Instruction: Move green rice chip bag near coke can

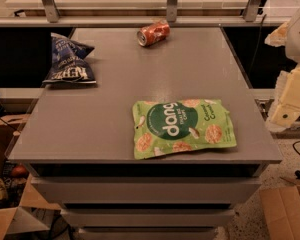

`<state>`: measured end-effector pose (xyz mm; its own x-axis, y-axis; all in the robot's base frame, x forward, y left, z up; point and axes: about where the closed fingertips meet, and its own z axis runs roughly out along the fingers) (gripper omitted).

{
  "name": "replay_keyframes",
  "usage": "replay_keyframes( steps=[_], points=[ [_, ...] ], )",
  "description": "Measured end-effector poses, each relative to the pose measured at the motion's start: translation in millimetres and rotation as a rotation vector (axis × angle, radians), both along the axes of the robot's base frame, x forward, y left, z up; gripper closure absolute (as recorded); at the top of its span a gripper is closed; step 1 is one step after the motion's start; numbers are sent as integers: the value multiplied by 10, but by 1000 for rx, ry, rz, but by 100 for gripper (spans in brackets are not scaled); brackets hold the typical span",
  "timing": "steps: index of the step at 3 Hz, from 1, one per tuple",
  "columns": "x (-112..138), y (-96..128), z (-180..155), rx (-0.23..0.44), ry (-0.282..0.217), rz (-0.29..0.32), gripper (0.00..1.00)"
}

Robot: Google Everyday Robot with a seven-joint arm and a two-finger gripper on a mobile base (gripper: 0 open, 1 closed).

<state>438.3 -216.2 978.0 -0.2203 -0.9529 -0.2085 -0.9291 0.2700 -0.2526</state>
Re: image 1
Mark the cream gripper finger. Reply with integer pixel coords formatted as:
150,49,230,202
264,22,288,47
266,64,300,129

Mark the green rice chip bag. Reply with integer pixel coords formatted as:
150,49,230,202
132,99,237,160

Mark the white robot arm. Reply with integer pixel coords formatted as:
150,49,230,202
265,8,300,132

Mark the red coke can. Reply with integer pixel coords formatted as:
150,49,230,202
137,20,170,47

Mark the blue chip bag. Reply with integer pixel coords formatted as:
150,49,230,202
44,33,96,84

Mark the cardboard box right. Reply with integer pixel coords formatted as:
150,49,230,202
259,177,300,240

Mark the cardboard box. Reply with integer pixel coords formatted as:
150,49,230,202
259,177,300,240
0,114,60,240

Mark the grey drawer cabinet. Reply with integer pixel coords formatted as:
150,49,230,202
10,28,282,240

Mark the cardboard box left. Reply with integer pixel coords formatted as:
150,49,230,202
0,114,60,240

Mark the metal railing frame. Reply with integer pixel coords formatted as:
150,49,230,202
0,0,300,27

